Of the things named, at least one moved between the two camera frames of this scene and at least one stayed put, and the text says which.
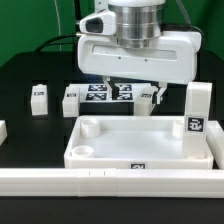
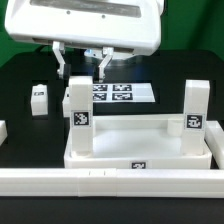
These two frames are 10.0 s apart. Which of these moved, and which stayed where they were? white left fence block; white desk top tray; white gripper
Moved: white gripper
Stayed: white left fence block; white desk top tray
